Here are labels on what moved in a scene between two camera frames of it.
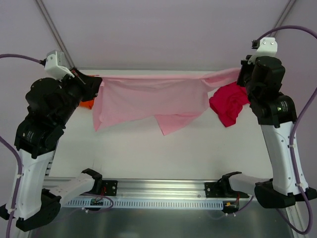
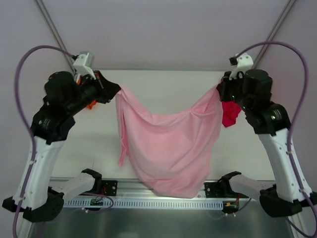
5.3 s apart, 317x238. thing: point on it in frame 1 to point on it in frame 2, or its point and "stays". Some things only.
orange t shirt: [88, 104] stays
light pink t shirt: [167, 97] to [172, 155]
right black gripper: [243, 76] to [228, 87]
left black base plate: [109, 187] stays
